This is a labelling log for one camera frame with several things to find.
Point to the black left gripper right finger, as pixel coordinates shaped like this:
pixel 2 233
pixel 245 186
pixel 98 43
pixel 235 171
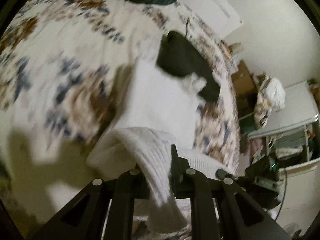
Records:
pixel 220 209

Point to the brown cardboard box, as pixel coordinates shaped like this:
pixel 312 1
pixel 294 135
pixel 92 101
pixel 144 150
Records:
pixel 245 89

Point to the black folded garment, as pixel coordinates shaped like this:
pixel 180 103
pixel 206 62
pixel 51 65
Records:
pixel 178 57

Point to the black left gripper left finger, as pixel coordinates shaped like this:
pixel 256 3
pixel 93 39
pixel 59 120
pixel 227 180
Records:
pixel 102 210

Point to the white wardrobe with shelves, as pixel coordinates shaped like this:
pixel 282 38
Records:
pixel 292 134

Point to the white knitted sweater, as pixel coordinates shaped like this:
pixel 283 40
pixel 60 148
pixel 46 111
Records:
pixel 158 113

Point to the floral bed blanket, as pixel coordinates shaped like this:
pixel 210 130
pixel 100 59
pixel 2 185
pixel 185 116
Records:
pixel 65 70

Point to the white bed headboard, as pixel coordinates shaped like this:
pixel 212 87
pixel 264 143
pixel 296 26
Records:
pixel 218 14

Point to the pile of clothes on chair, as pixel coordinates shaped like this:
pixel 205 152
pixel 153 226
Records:
pixel 270 98

